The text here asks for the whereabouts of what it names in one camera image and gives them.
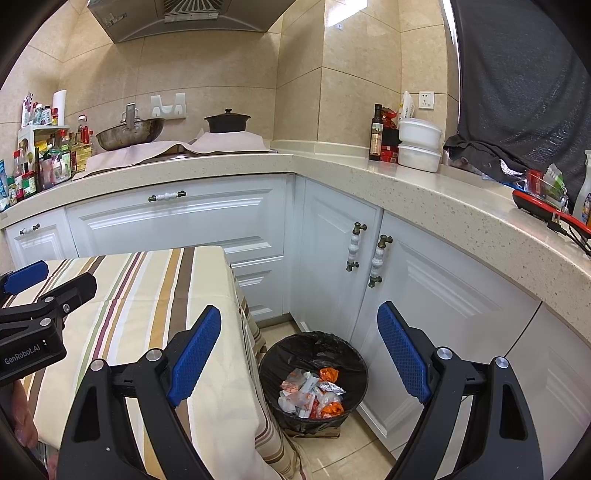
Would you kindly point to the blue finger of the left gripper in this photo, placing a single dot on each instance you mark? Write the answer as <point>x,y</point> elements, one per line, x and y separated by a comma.
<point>15,282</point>

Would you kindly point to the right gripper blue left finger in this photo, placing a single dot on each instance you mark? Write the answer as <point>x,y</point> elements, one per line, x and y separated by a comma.
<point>98,441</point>

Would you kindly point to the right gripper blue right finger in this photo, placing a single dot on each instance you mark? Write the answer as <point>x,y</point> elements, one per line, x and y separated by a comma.
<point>500,441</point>

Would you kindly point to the orange white snack wrapper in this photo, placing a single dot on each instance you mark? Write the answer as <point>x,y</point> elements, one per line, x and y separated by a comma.
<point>294,381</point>

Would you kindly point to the white tissue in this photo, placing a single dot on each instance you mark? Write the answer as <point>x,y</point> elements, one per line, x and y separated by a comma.
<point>286,403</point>

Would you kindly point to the white DHA milk powder sachet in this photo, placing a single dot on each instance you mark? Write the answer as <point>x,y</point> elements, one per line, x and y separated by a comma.
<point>304,398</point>

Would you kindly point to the small orange bag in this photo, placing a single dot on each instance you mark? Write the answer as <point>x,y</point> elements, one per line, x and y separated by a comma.
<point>329,374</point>

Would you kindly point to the silver foil wrapper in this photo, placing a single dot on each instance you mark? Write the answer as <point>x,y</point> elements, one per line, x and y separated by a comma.
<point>329,387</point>

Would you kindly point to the large orange plastic bag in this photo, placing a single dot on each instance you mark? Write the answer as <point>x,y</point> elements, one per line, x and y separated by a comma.
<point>329,410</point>

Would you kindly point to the black lined trash bin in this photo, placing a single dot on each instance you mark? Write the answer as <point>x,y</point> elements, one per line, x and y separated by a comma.
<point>310,352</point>

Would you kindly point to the person left hand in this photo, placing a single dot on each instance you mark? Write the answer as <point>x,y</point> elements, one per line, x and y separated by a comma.
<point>24,429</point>

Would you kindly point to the white left cabinet door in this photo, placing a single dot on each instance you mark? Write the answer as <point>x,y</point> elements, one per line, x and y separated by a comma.
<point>53,241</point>

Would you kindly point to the striped tablecloth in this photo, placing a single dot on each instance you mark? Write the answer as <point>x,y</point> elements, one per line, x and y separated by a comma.
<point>142,300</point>

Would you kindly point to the white corner cabinet door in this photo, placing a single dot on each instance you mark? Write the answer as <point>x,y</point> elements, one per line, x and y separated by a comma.
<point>325,297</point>

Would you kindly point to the white right cabinet door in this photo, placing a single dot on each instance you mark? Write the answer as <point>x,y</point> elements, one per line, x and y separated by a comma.
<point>457,301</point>

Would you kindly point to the white drawer cabinet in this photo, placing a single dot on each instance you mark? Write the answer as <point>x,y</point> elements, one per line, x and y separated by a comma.
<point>244,215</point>

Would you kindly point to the condiment rack with bottles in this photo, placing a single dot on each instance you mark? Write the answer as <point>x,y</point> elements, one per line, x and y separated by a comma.
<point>46,155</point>

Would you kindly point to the paper towel roll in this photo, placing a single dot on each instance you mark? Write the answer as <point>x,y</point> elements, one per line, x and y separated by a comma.
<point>58,107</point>

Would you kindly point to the steel wok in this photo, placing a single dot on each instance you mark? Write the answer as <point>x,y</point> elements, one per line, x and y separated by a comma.
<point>130,131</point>

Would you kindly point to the beige stove cover cloth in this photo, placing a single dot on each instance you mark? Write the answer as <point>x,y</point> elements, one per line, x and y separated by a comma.
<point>205,144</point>

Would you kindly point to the black lidded pot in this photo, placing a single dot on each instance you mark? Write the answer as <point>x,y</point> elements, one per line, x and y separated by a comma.
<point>227,122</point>

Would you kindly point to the red black tray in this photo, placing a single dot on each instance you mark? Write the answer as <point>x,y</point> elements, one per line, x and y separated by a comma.
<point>545,197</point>

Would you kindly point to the white spray bottle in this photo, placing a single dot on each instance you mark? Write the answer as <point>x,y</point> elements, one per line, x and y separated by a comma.
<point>581,210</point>

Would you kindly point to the dark oil bottle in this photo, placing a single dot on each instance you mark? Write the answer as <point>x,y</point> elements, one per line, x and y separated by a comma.
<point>376,134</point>

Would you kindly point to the red snack packages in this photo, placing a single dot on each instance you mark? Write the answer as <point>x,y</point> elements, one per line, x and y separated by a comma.
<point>391,127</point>

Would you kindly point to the range hood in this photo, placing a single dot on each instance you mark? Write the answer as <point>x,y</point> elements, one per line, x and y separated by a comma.
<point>125,20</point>

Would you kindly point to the white stacked bowls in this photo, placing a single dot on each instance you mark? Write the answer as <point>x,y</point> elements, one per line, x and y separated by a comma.
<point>421,145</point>

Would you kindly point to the dark grey hanging cloth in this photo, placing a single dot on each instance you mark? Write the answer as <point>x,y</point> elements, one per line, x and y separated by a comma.
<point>525,88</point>

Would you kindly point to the left door porcelain handle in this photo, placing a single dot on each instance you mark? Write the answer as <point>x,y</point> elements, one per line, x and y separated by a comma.
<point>28,230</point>

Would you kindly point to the drawer porcelain handle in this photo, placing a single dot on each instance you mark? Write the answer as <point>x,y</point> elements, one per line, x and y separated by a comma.
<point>166,196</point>

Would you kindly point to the corner door porcelain handle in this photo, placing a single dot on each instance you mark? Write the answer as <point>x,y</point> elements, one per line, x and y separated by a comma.
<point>354,246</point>

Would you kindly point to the right door porcelain handle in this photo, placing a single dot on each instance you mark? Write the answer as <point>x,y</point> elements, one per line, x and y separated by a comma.
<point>378,260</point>

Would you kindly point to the white wall hook holder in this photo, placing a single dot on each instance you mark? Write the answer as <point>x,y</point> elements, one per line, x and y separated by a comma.
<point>177,110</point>

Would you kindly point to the white wall socket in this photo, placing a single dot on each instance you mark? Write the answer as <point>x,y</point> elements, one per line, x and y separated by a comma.
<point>427,100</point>

